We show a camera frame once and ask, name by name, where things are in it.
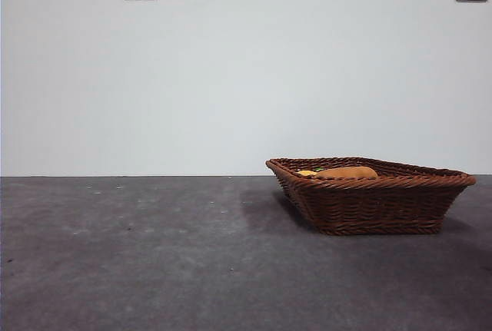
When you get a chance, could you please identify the brown wicker basket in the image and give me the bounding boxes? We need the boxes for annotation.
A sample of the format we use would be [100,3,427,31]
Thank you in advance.
[264,157,477,237]

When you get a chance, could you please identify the brown potato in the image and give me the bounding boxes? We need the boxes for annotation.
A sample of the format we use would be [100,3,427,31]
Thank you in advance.
[313,165,380,180]

